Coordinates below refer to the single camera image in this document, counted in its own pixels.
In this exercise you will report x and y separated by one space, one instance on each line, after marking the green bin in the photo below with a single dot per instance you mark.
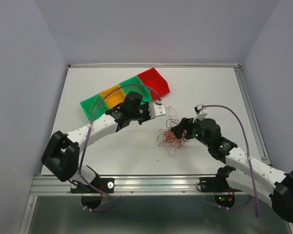
130 85
89 105

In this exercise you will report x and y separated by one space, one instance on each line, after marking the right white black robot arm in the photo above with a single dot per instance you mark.
242 172

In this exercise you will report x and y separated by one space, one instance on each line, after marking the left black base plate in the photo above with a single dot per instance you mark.
105 184

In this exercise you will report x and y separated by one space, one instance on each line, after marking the yellow bin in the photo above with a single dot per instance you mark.
113 96

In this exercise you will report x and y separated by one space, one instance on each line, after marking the red bin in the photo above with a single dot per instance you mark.
153 79

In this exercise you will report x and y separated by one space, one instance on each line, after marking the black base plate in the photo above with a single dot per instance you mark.
105 184
214 185

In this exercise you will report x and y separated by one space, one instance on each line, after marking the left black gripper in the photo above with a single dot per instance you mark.
145 106

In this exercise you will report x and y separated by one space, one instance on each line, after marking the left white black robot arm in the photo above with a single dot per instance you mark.
64 154

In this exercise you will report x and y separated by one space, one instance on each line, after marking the aluminium front rail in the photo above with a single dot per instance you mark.
144 185

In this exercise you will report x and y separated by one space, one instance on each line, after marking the leftmost green bin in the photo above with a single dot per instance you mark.
89 105

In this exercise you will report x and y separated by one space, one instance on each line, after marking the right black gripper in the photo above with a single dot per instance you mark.
186 124

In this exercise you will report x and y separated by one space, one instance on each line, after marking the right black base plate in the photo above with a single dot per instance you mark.
214 185

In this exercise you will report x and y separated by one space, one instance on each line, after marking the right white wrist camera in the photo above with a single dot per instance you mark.
201 113

